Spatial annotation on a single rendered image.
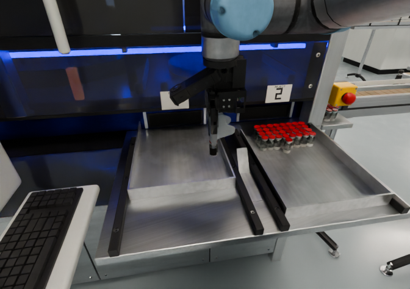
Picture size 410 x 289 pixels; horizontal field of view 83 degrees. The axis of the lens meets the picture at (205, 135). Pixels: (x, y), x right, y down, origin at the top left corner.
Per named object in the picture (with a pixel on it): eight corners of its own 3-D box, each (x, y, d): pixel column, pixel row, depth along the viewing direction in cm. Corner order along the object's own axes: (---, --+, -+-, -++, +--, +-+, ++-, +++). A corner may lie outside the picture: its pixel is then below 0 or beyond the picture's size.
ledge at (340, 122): (302, 114, 99) (303, 110, 98) (330, 111, 101) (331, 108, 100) (321, 130, 87) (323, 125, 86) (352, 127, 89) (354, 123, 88)
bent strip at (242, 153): (235, 164, 67) (236, 147, 64) (244, 163, 67) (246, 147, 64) (251, 202, 55) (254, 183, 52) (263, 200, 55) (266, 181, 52)
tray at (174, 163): (140, 129, 84) (138, 121, 82) (210, 124, 88) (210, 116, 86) (129, 200, 55) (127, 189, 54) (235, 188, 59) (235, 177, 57)
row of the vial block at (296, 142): (258, 147, 74) (260, 135, 71) (310, 142, 76) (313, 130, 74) (260, 152, 72) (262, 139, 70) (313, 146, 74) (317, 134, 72)
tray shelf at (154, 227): (127, 135, 84) (126, 130, 83) (305, 121, 94) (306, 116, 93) (96, 265, 44) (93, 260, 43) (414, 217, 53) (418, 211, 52)
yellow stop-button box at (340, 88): (321, 99, 88) (326, 80, 84) (338, 97, 89) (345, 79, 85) (334, 107, 82) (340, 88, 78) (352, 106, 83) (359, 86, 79)
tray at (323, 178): (239, 137, 79) (240, 128, 78) (309, 131, 83) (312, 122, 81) (284, 219, 51) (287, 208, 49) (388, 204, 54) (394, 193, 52)
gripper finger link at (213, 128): (218, 136, 52) (218, 99, 48) (211, 137, 52) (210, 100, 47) (215, 127, 56) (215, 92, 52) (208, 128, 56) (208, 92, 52)
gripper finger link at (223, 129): (235, 150, 56) (237, 114, 51) (211, 152, 55) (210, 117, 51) (232, 143, 58) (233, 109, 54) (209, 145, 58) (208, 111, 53)
